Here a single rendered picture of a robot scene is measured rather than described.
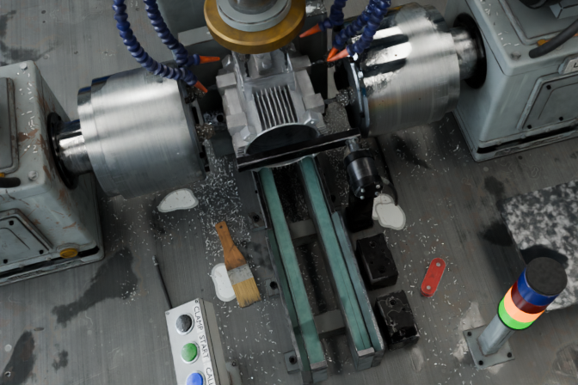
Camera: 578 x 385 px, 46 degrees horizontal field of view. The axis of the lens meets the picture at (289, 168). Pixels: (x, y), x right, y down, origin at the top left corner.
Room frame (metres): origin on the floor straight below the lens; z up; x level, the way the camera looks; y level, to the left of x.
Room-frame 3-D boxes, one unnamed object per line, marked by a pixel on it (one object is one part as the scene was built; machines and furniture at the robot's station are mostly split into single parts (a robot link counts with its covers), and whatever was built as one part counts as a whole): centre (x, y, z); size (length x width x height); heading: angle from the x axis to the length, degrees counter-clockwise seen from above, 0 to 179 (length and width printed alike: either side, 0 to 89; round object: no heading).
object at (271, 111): (0.79, 0.02, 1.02); 0.20 x 0.19 x 0.19; 9
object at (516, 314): (0.30, -0.36, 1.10); 0.06 x 0.06 x 0.04
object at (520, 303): (0.30, -0.36, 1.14); 0.06 x 0.06 x 0.04
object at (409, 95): (0.83, -0.26, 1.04); 0.41 x 0.25 x 0.25; 99
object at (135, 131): (0.74, 0.32, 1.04); 0.37 x 0.25 x 0.25; 99
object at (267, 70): (0.83, 0.03, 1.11); 0.12 x 0.11 x 0.07; 9
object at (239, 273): (0.54, 0.14, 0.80); 0.21 x 0.05 x 0.01; 16
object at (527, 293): (0.30, -0.36, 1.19); 0.06 x 0.06 x 0.04
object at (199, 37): (0.94, 0.04, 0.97); 0.30 x 0.11 x 0.34; 99
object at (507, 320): (0.30, -0.36, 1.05); 0.06 x 0.06 x 0.04
